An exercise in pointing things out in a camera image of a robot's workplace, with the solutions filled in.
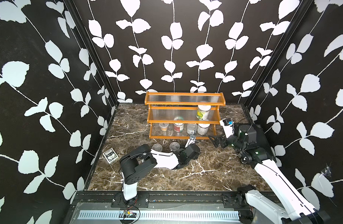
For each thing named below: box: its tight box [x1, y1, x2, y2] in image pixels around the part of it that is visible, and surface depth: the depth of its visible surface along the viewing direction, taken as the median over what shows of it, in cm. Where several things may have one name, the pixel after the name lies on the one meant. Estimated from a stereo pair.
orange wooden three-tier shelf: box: [144, 91, 227, 140], surface depth 103 cm
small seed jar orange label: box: [158, 122, 170, 132], surface depth 100 cm
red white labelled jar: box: [172, 123, 185, 133], surface depth 99 cm
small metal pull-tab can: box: [186, 123, 198, 135], surface depth 100 cm
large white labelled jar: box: [196, 123, 211, 136], surface depth 95 cm
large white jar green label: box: [195, 104, 212, 120], surface depth 88 cm
